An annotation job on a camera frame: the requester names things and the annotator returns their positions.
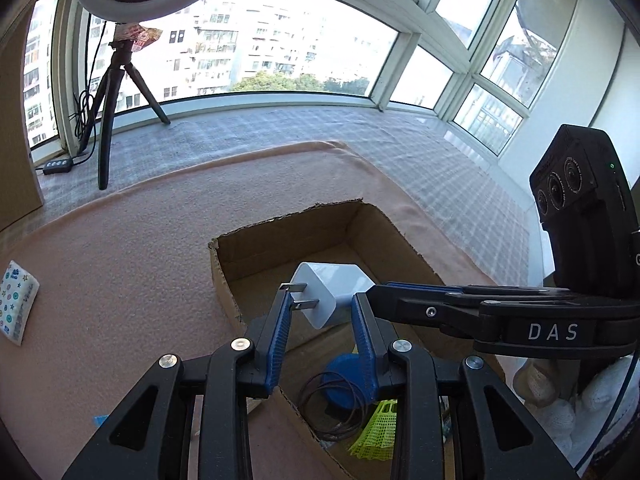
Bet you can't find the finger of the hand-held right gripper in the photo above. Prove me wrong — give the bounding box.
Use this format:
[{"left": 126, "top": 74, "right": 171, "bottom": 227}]
[
  {"left": 367, "top": 284, "right": 506, "bottom": 341},
  {"left": 384, "top": 282, "right": 568, "bottom": 302}
]

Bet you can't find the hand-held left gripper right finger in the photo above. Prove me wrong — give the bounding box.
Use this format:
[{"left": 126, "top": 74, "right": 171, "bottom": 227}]
[{"left": 350, "top": 292, "right": 581, "bottom": 480}]

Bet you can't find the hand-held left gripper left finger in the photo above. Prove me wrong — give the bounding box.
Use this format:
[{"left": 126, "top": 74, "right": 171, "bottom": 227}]
[{"left": 62, "top": 290, "right": 296, "bottom": 480}]

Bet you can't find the blue round disc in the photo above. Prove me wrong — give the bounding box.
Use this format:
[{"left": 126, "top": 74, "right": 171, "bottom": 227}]
[{"left": 320, "top": 354, "right": 371, "bottom": 411}]

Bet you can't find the white charger plug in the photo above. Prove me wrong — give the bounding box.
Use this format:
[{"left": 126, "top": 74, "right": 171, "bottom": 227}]
[{"left": 280, "top": 261, "right": 373, "bottom": 331}]

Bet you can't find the yellow plastic shuttlecock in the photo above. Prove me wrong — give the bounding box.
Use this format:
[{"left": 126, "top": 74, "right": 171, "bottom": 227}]
[{"left": 348, "top": 399, "right": 398, "bottom": 462}]

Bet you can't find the brown rubber band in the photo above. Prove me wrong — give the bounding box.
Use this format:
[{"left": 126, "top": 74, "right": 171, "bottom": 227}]
[{"left": 299, "top": 374, "right": 368, "bottom": 443}]

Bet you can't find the cardboard box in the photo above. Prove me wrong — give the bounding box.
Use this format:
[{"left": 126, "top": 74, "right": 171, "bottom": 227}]
[{"left": 208, "top": 199, "right": 521, "bottom": 480}]

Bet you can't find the star print tissue pack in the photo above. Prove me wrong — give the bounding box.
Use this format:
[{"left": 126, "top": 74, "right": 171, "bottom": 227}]
[{"left": 0, "top": 260, "right": 41, "bottom": 346}]

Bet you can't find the person's right hand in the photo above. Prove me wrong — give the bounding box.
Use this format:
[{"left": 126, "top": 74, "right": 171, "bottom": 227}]
[{"left": 514, "top": 345, "right": 640, "bottom": 461}]

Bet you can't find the plaid cloth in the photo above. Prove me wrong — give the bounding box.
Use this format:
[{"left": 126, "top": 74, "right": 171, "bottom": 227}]
[{"left": 37, "top": 105, "right": 546, "bottom": 286}]

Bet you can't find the black tripod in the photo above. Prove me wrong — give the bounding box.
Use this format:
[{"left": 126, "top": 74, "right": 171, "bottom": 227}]
[{"left": 77, "top": 37, "right": 172, "bottom": 191}]

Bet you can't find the black inline remote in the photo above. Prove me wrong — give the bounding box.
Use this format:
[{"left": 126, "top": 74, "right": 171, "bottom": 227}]
[{"left": 42, "top": 157, "right": 76, "bottom": 176}]

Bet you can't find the large wooden board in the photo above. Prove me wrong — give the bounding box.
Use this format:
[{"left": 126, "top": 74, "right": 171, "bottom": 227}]
[{"left": 0, "top": 20, "right": 45, "bottom": 233}]

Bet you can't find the white window frame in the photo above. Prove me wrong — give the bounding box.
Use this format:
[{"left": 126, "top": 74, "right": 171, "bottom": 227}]
[{"left": 22, "top": 0, "right": 626, "bottom": 156}]

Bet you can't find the black ring light cable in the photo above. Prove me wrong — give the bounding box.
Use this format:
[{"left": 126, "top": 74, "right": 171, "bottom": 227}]
[{"left": 67, "top": 15, "right": 108, "bottom": 166}]

